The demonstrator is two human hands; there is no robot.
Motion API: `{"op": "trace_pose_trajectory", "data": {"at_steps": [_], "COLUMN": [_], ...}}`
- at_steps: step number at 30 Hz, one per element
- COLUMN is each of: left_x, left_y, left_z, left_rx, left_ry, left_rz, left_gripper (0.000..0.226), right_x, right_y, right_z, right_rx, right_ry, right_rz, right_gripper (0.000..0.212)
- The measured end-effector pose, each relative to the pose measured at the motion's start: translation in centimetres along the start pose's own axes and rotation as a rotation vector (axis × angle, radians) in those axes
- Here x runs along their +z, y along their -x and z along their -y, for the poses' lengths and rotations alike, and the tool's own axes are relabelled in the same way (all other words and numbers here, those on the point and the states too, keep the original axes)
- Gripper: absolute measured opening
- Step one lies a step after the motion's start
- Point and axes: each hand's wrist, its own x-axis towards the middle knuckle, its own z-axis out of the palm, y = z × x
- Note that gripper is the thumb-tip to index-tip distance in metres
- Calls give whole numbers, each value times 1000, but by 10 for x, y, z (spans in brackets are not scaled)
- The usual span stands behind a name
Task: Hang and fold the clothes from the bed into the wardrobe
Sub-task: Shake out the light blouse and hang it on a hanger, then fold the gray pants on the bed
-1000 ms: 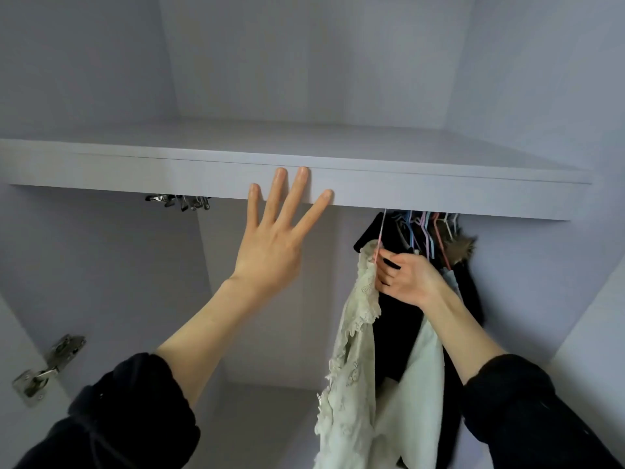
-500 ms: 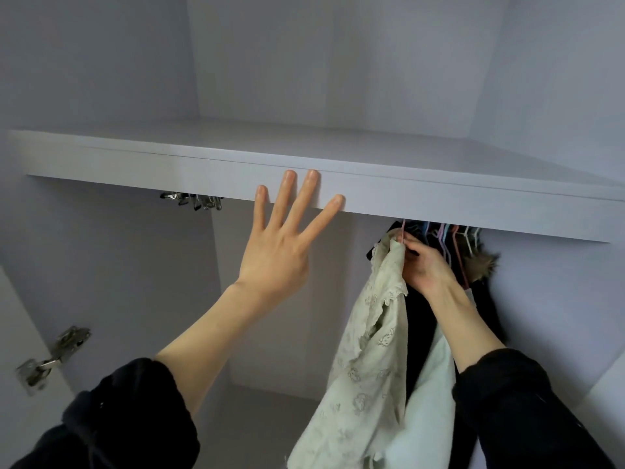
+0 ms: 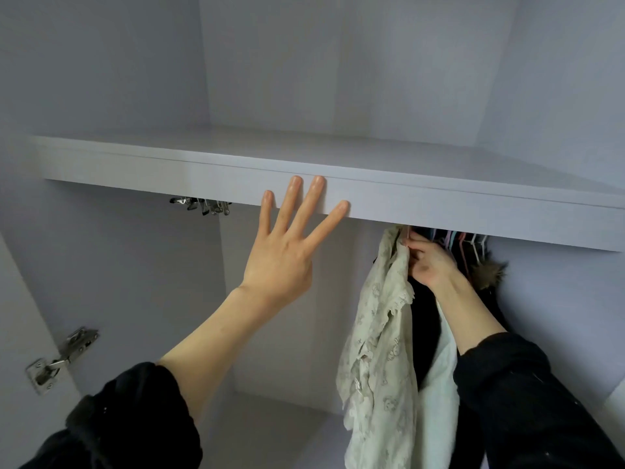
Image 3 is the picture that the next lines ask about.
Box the person's right hand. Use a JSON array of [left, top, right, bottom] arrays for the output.
[[403, 229, 458, 292]]

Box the person's right forearm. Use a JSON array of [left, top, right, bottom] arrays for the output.
[[430, 271, 625, 469]]

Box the white wire hanger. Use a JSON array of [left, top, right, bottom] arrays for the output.
[[459, 232, 490, 264]]

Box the light grey wardrobe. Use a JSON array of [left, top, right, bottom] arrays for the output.
[[0, 0, 625, 469]]

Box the black fur-trimmed jacket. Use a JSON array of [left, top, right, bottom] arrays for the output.
[[471, 259, 507, 289]]

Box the cream bow-print blouse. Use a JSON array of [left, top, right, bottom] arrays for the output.
[[336, 226, 419, 469]]

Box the black garment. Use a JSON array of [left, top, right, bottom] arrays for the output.
[[410, 278, 443, 391]]

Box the person's left hand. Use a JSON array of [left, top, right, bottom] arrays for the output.
[[239, 175, 351, 313]]

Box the cluster of metal clips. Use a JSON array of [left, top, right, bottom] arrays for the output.
[[169, 196, 234, 217]]

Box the grey wardrobe shelf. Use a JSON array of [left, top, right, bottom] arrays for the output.
[[27, 126, 625, 252]]

